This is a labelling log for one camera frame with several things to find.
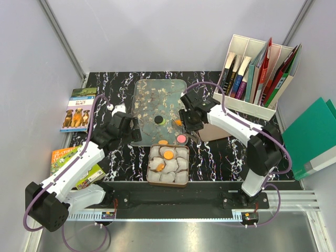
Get teal folder in organizer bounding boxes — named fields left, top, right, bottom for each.
left=245, top=45, right=267, bottom=103

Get round orange cookie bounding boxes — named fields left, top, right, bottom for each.
left=163, top=150, right=174, bottom=160

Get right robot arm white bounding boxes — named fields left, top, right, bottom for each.
left=178, top=92, right=284, bottom=208

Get orange flower cookie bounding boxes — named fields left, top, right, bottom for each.
left=155, top=163, right=165, bottom=172

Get pink round cookie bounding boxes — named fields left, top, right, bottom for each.
left=176, top=134, right=187, bottom=144

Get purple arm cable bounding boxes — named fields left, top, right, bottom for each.
left=23, top=94, right=113, bottom=250
left=183, top=81, right=292, bottom=227

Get black paperback book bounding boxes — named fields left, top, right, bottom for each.
left=219, top=52, right=242, bottom=96

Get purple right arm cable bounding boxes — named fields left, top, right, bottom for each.
left=183, top=81, right=292, bottom=227

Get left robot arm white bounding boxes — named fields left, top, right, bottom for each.
left=24, top=111, right=142, bottom=232

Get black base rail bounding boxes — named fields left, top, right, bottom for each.
left=99, top=181, right=270, bottom=220

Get dark red green folders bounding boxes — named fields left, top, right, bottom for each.
left=261, top=44, right=302, bottom=108

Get blue purple book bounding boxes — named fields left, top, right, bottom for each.
left=230, top=56, right=251, bottom=98

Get white file organizer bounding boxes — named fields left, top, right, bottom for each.
left=213, top=35, right=302, bottom=121

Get red folder in organizer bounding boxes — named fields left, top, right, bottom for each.
left=253, top=37, right=272, bottom=105

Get black sandwich cookie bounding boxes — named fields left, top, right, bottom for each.
left=154, top=115, right=163, bottom=124

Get metal cookie tin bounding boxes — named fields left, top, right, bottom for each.
left=146, top=144, right=190, bottom=188

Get floral blue serving tray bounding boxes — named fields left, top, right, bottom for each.
left=131, top=79, right=187, bottom=147

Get green orange storey book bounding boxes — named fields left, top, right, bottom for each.
left=50, top=146, right=106, bottom=190

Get green folder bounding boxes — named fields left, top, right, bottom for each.
left=282, top=97, right=335, bottom=181

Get cookie tin lid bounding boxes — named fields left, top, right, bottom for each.
left=198, top=124, right=231, bottom=142

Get dog picture book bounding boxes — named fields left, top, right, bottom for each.
left=60, top=88, right=97, bottom=132

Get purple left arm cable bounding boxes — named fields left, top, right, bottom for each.
left=23, top=94, right=113, bottom=250

